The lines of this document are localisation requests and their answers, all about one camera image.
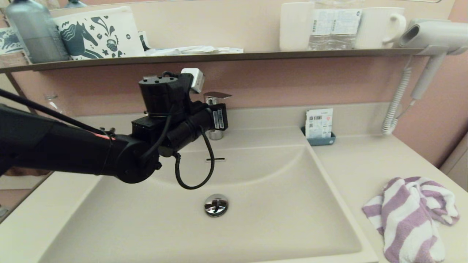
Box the chrome faucet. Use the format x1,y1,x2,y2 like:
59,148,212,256
203,92,232,141

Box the purple white striped towel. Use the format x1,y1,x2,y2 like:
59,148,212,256
362,177,460,263

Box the beige sink basin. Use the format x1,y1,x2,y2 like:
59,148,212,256
35,126,379,263

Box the clear wrapped white packets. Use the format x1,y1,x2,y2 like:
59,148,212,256
145,45,244,56

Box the chrome drain stopper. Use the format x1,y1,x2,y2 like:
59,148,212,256
204,194,229,217

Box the blue small tray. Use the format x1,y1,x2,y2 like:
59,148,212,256
301,126,336,146

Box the white pouch with horse print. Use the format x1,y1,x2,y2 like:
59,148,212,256
53,6,146,61

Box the clear water bottle without cap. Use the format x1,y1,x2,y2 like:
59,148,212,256
44,94,66,117

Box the grey metallic bottle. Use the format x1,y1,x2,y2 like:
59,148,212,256
4,0,70,63

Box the white hair dryer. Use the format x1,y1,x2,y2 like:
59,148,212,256
398,19,468,101

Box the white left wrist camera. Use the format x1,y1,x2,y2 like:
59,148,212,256
181,68,205,94

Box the dark brown wall shelf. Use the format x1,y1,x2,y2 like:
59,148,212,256
0,48,432,73

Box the wall mirror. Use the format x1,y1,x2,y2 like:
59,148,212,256
51,0,456,52

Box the white cup without handle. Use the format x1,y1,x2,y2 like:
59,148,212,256
279,2,315,52

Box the white mug with handle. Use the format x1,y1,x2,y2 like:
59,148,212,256
354,7,407,49

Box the white coiled dryer cord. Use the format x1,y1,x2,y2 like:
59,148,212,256
381,56,417,136

